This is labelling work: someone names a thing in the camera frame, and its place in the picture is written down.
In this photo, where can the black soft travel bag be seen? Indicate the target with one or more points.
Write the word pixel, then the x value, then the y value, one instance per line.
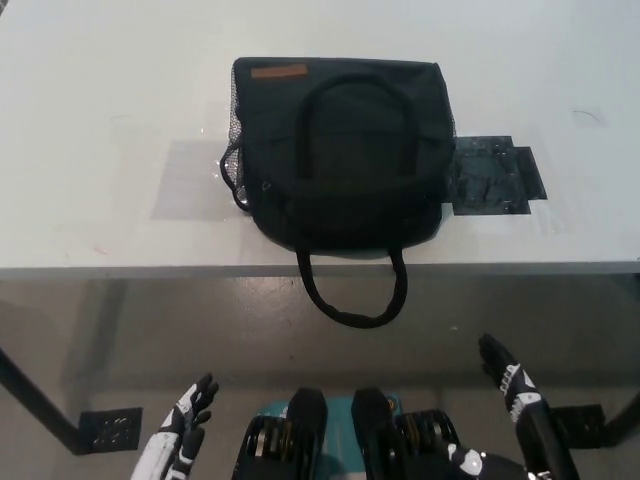
pixel 350 200

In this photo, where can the right black floor plate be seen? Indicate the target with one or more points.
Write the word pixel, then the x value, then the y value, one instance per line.
pixel 580 425

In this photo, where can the left black floor plate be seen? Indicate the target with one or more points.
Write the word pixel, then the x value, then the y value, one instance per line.
pixel 110 430

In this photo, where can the black floor plate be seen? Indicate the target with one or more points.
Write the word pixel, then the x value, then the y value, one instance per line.
pixel 110 430
pixel 580 425

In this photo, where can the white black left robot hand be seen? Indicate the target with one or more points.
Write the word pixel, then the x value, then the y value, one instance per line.
pixel 175 430

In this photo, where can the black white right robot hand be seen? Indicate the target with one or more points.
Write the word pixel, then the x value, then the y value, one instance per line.
pixel 530 415

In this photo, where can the black teal robot torso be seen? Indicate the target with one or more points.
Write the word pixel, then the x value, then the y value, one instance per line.
pixel 370 425

